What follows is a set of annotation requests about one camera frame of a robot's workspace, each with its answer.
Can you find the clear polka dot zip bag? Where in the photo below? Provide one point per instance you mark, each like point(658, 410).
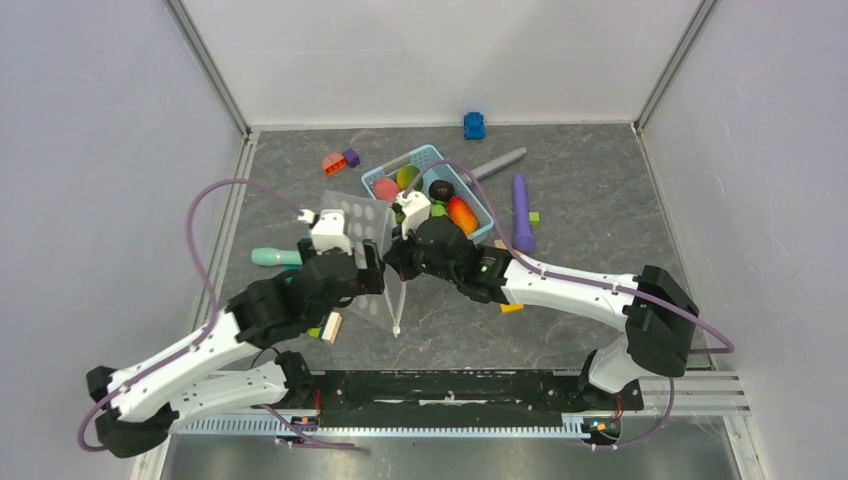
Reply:
point(369, 225)

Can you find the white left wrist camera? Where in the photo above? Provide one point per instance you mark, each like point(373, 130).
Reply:
point(328, 230)

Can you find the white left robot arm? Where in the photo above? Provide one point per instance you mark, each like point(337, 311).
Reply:
point(138, 407)

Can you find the yellow flat brick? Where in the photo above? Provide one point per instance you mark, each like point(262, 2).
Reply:
point(510, 308)

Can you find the green white brick block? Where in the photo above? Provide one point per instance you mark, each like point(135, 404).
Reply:
point(327, 332)

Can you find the orange toy brick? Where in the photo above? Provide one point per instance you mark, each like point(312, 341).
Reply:
point(333, 162)

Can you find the dark toy mangosteen upper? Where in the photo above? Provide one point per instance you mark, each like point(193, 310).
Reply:
point(441, 191)

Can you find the light blue plastic basket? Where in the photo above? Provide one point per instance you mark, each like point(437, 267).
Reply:
point(421, 158)

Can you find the pink toy peach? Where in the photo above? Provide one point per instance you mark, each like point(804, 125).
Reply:
point(385, 189)

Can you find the orange red toy fruit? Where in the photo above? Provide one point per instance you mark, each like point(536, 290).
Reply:
point(462, 215)

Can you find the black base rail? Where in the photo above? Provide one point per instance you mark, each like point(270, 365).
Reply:
point(453, 398)

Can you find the blue toy brick car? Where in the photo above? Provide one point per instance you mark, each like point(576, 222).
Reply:
point(474, 127)

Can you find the green toy cucumber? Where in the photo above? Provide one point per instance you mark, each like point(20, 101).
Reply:
point(438, 210)

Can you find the mint green toy microphone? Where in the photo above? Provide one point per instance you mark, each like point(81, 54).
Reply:
point(272, 257)

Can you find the purple toy microphone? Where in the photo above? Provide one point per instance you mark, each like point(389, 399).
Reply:
point(524, 238)

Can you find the purple toy brick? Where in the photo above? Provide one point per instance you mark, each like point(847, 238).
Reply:
point(352, 157)

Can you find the green orange toy mango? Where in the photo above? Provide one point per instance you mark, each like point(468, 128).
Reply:
point(407, 177)

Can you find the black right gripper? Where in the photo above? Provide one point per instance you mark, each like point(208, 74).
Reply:
point(398, 259)

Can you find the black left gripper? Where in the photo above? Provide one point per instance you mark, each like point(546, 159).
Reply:
point(368, 280)

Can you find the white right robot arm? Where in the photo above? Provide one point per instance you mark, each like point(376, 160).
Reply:
point(651, 310)

